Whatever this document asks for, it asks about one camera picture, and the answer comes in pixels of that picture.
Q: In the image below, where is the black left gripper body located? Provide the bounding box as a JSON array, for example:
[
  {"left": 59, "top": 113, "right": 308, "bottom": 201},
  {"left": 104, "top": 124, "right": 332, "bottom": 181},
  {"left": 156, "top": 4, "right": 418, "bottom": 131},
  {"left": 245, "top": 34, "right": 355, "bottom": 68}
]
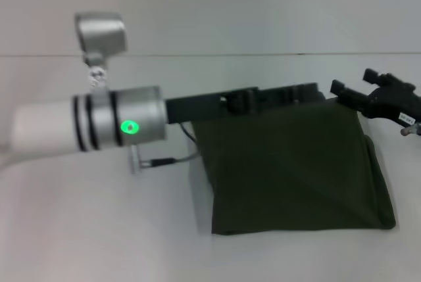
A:
[{"left": 165, "top": 89, "right": 230, "bottom": 124}]

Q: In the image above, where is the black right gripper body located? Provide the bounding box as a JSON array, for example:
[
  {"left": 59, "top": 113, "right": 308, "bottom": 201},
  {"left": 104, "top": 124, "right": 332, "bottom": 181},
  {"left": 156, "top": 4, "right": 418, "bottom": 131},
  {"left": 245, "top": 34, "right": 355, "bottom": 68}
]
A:
[{"left": 367, "top": 79, "right": 421, "bottom": 122}]

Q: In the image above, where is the dark green t-shirt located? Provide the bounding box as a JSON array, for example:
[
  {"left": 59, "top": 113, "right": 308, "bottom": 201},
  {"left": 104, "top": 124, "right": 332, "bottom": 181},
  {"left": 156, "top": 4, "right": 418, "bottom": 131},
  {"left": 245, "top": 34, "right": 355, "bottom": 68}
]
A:
[{"left": 190, "top": 95, "right": 397, "bottom": 235}]

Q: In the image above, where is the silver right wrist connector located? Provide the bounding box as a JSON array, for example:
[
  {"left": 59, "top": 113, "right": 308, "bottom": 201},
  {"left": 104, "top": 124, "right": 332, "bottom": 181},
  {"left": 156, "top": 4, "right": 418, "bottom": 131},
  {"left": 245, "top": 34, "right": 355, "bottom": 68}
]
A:
[{"left": 400, "top": 123, "right": 421, "bottom": 137}]

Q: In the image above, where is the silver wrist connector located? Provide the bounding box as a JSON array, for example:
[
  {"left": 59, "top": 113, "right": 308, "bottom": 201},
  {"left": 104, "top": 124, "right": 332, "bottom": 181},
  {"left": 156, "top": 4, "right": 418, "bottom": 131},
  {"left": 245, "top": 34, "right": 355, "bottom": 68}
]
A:
[
  {"left": 129, "top": 145, "right": 146, "bottom": 175},
  {"left": 400, "top": 123, "right": 421, "bottom": 137}
]

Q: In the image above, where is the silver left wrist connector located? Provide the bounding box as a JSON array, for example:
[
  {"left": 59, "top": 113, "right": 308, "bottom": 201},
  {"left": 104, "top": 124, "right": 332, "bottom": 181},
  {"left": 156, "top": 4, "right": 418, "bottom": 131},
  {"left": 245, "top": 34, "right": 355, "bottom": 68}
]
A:
[{"left": 129, "top": 145, "right": 146, "bottom": 175}]

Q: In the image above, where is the grey left gripper cable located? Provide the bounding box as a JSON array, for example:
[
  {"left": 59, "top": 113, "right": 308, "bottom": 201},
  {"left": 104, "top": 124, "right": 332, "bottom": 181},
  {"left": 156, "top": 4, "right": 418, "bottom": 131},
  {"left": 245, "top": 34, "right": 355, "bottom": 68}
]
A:
[{"left": 141, "top": 122, "right": 202, "bottom": 166}]

